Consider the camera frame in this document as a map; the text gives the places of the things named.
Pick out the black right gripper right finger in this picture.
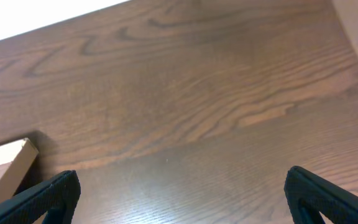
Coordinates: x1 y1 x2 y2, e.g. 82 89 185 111
284 166 358 224

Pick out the open cardboard box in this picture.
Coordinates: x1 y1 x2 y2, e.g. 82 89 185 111
0 138 39 203

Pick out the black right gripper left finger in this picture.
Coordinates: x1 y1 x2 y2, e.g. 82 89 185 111
0 170 81 224

